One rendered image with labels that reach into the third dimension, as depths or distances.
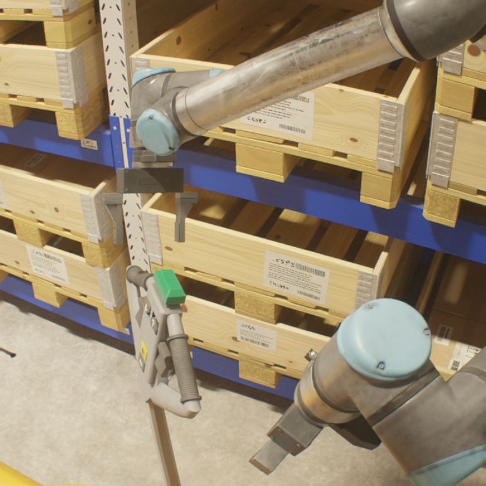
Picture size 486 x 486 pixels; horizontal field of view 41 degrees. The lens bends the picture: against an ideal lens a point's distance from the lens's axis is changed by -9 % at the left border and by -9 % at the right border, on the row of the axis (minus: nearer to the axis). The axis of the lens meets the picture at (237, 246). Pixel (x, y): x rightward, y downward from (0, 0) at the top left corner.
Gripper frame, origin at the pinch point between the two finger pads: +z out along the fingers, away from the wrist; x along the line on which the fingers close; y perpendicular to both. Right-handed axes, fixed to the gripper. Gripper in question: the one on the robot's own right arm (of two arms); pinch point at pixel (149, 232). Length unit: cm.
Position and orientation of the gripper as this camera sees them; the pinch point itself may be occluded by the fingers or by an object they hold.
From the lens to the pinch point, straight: 143.1
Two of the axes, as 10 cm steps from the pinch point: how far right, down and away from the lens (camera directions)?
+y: -4.3, -1.1, 8.9
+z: -0.2, 9.9, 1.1
